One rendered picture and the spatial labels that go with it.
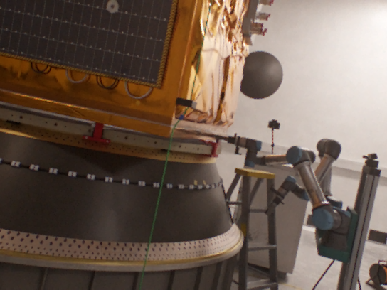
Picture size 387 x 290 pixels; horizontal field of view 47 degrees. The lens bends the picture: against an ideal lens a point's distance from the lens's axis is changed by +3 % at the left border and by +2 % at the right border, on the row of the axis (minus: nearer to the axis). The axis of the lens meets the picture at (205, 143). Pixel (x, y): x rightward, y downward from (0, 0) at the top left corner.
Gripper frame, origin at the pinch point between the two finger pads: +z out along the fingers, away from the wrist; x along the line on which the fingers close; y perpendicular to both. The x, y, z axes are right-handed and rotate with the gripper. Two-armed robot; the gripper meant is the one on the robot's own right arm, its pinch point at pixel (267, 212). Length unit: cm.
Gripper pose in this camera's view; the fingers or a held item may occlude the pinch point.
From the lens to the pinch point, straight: 322.4
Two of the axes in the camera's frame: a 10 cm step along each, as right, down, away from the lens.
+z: -5.9, 8.1, -0.5
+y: 8.1, 5.8, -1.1
